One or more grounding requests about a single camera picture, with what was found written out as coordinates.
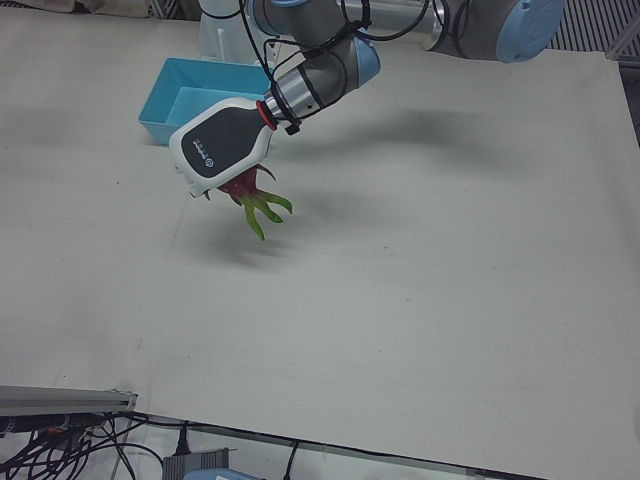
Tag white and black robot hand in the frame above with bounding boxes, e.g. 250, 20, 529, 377
168, 97, 275, 202

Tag pink dragon fruit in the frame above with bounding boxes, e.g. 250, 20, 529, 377
218, 162, 294, 243

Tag light blue plastic bin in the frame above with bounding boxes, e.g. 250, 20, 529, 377
137, 57, 274, 147

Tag grey finned heatsink box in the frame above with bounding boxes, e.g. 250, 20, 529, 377
163, 448, 232, 480

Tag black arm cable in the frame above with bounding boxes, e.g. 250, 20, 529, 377
238, 0, 432, 136

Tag aluminium frame profile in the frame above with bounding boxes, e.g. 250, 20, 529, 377
0, 384, 139, 419

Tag thin black cable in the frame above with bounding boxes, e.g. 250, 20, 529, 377
281, 439, 302, 480

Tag tangled black cables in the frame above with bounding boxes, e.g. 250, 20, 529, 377
0, 410, 166, 480

